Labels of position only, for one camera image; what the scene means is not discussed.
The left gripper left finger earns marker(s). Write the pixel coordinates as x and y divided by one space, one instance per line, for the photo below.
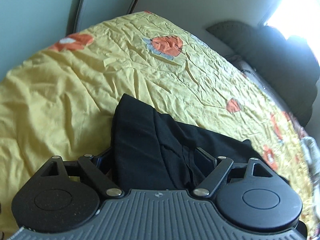
91 176

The grey padded headboard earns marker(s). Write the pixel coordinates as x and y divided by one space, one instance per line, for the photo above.
287 64

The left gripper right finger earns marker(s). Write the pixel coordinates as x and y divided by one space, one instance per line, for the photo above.
216 169

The bright window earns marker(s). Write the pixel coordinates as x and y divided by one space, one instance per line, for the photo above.
296 18

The grey quilted mattress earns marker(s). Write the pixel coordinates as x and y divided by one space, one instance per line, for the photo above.
252 74

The glass sliding wardrobe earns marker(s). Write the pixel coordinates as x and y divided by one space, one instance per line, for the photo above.
28 26

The black pants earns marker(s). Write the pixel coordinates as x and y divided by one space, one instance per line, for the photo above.
152 151

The yellow floral bedspread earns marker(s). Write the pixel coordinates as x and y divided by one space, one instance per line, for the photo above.
61 102

